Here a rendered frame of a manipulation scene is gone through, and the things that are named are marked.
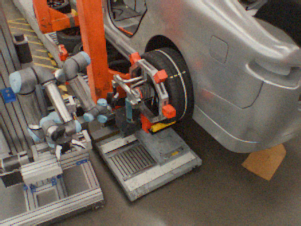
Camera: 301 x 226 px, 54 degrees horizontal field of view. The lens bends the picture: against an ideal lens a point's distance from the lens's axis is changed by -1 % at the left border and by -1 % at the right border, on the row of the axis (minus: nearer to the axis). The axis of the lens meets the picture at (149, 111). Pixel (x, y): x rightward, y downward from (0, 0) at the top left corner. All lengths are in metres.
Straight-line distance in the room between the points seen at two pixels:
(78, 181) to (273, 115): 1.74
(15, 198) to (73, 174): 0.52
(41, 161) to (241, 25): 1.64
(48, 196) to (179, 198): 1.18
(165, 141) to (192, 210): 0.72
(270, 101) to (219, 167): 1.40
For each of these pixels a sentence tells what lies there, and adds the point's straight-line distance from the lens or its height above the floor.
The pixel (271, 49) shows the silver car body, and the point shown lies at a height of 1.61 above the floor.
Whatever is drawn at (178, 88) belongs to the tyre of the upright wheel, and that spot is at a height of 1.02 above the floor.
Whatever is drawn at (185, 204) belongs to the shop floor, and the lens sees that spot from 2.85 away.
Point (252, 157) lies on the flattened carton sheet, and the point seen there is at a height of 0.01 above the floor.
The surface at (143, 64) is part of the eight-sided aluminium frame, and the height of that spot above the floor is 1.12.
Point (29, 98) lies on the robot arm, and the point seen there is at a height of 1.29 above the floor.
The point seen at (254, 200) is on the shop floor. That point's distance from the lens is 3.02.
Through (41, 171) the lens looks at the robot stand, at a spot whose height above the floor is 0.73.
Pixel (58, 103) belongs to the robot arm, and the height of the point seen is 1.27.
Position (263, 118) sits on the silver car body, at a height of 1.15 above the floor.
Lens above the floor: 2.40
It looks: 40 degrees down
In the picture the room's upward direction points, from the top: straight up
